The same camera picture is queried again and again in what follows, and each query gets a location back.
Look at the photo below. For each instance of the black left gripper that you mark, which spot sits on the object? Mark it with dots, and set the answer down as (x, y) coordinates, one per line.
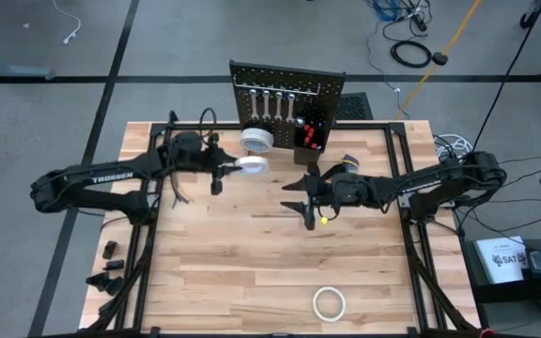
(195, 155)

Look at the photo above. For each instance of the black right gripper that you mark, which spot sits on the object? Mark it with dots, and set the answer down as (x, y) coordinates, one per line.
(341, 192)

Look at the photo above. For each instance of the silver ratchet wrench black grip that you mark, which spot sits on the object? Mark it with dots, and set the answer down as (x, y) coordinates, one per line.
(300, 121)

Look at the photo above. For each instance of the large silver wrench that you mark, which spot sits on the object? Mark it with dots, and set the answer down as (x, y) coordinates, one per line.
(290, 107)

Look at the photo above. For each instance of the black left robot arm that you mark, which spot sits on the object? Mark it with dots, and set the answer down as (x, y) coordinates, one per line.
(106, 180)

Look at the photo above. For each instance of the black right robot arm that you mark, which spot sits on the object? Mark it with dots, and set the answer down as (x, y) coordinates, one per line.
(439, 183)

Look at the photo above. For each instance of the black pegboard tool bin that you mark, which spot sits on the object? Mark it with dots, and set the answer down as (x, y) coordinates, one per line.
(305, 157)

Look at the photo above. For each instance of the black work glove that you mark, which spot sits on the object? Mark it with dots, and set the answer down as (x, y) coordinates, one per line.
(351, 163)

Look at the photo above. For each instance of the black metal pegboard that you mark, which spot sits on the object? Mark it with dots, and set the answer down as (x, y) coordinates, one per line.
(317, 94)

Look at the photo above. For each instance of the black perforated plate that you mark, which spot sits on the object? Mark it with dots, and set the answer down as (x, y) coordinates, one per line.
(355, 108)

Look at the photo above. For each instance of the small black block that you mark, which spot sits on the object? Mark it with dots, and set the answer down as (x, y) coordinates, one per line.
(109, 250)
(113, 265)

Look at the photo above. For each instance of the black power adapter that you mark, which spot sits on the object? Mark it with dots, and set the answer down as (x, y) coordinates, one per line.
(439, 58)

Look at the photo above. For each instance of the white printed booklet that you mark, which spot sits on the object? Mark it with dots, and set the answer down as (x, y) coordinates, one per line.
(500, 267)

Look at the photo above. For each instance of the grey metal stand foot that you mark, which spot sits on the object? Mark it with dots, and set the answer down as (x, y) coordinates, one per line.
(21, 72)

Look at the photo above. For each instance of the red clamp knob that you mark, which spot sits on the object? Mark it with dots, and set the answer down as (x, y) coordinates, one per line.
(486, 333)

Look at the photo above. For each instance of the black equipment cart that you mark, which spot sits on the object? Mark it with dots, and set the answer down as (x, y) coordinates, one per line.
(510, 293)

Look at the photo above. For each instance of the black stand legs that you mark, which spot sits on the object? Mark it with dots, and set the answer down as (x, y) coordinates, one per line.
(527, 20)

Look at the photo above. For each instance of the black metal table frame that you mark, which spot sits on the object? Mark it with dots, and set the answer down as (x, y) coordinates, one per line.
(195, 127)

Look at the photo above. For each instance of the silver pegboard hook rail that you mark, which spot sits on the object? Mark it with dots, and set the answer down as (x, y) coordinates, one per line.
(308, 90)

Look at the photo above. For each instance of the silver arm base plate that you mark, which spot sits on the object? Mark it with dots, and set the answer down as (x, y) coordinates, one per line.
(404, 202)

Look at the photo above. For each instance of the black bracket part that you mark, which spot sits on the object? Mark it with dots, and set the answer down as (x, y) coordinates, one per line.
(103, 284)

